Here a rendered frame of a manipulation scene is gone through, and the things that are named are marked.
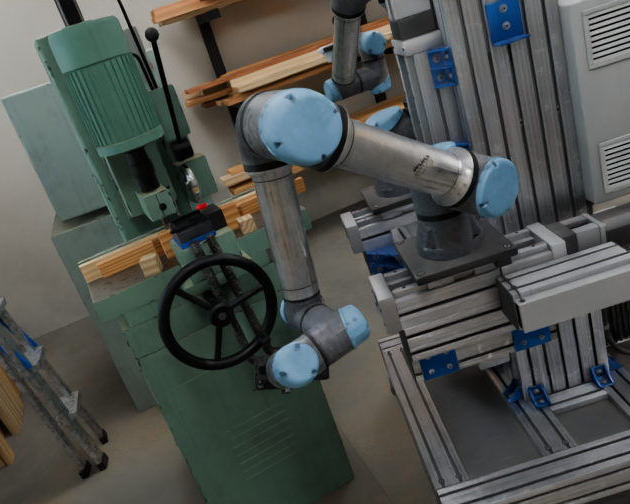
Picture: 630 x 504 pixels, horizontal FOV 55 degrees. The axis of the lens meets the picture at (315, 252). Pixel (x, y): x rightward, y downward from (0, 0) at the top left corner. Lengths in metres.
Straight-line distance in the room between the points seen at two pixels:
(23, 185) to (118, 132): 2.46
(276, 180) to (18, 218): 3.08
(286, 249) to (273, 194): 0.11
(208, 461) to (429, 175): 1.09
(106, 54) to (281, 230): 0.68
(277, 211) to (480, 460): 0.92
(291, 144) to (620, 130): 0.89
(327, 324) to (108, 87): 0.82
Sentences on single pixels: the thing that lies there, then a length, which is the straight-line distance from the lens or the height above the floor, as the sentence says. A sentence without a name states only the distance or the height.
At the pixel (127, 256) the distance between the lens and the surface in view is 1.72.
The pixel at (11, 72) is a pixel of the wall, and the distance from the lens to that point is 3.98.
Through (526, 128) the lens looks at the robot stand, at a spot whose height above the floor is 0.99.
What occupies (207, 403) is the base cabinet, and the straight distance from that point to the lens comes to 1.75.
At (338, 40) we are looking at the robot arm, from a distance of 1.86.
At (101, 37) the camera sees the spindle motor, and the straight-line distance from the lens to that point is 1.60.
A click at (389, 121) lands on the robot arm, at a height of 1.03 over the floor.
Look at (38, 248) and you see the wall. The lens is 4.11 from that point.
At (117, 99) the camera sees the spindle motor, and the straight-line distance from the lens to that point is 1.60.
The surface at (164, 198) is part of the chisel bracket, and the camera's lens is 1.67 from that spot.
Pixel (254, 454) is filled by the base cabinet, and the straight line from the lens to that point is 1.88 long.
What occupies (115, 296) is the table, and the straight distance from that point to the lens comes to 1.59.
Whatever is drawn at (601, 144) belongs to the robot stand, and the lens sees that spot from 1.58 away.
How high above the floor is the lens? 1.40
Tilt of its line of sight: 22 degrees down
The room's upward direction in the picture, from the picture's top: 18 degrees counter-clockwise
